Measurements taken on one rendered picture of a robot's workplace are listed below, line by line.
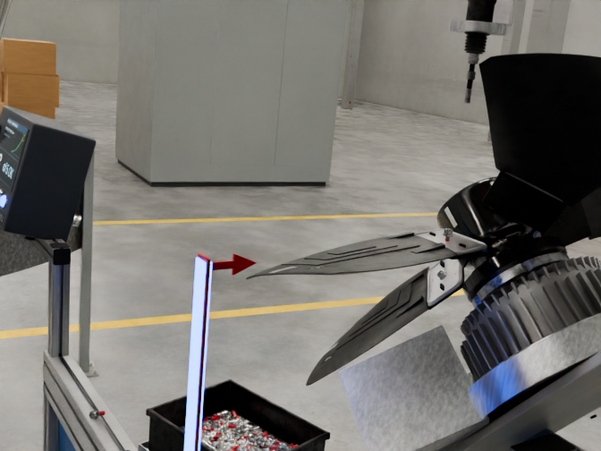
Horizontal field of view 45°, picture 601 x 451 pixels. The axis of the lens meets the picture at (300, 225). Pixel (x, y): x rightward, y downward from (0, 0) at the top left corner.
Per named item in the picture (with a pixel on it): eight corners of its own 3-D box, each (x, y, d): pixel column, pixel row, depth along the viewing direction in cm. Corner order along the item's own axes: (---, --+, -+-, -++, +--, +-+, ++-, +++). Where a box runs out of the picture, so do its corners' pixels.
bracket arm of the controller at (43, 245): (71, 264, 121) (71, 247, 121) (52, 266, 120) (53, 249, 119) (38, 229, 141) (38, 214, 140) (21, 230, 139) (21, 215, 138)
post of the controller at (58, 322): (69, 355, 125) (71, 247, 121) (51, 358, 124) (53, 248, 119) (64, 349, 128) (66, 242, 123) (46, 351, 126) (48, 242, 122)
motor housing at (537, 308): (575, 404, 104) (529, 324, 110) (703, 326, 88) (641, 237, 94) (459, 437, 91) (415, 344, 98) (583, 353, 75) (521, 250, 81)
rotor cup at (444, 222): (520, 299, 106) (479, 227, 112) (589, 243, 96) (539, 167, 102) (448, 310, 98) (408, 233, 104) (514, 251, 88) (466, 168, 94)
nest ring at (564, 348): (574, 406, 106) (561, 382, 108) (725, 316, 87) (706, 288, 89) (438, 446, 92) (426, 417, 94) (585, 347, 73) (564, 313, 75)
